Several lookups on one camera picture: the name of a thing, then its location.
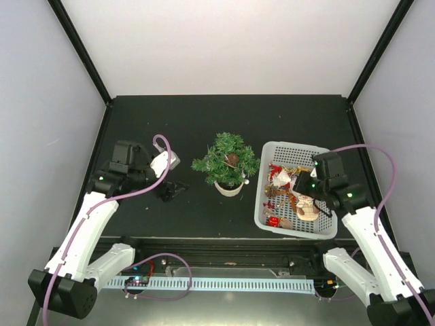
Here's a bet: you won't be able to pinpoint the white plastic basket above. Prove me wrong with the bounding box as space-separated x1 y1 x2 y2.
254 141 338 240

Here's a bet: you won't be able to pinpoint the red star ornament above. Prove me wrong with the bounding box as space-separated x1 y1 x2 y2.
268 164 286 181

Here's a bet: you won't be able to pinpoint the small green christmas tree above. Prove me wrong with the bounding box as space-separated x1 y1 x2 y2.
191 132 260 198

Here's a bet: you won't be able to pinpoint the string lights with battery box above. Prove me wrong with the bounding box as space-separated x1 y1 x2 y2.
204 150 245 188

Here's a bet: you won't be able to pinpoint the pine cone ornament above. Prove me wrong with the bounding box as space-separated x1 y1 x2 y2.
225 153 239 168
264 184 279 198

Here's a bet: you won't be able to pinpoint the silver bow ornament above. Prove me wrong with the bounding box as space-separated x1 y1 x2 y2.
272 170 292 188

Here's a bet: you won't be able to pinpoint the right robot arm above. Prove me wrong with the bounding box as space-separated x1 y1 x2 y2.
294 151 434 325

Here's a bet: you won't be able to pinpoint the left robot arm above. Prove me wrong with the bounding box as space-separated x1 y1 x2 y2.
28 134 180 325

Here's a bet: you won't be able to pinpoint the gold script word ornament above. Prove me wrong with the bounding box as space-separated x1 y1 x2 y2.
285 166 311 175

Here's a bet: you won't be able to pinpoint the orange ribbon bow ornament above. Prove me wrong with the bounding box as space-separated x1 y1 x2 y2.
277 190 297 213

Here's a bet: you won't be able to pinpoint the snowman figurine ornament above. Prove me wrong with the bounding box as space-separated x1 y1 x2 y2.
296 195 319 222

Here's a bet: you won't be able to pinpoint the brown wooden ornament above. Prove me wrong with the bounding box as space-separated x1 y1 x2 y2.
279 218 292 230

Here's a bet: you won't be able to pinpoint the red gift box ornament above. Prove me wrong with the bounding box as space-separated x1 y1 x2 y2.
266 216 279 228

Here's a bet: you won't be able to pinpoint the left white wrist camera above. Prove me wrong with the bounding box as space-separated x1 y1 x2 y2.
150 151 180 178

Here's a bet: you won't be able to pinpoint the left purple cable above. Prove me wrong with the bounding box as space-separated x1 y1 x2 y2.
42 134 193 326

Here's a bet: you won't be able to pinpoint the purple cable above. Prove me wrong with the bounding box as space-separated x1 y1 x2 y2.
314 143 432 326
42 134 193 326

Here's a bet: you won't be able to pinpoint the white slotted cable duct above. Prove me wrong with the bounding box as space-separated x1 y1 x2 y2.
105 276 315 295

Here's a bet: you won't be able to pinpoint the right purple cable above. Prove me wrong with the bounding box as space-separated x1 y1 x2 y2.
314 143 432 326

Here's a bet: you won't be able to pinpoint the black frame post right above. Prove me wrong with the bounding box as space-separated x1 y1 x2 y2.
347 0 415 105

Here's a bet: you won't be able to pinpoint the black frame post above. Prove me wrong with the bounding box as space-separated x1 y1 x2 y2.
48 0 112 105
347 0 415 105

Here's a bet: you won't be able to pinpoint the black frame post left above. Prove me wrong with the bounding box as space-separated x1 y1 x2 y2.
48 0 112 105

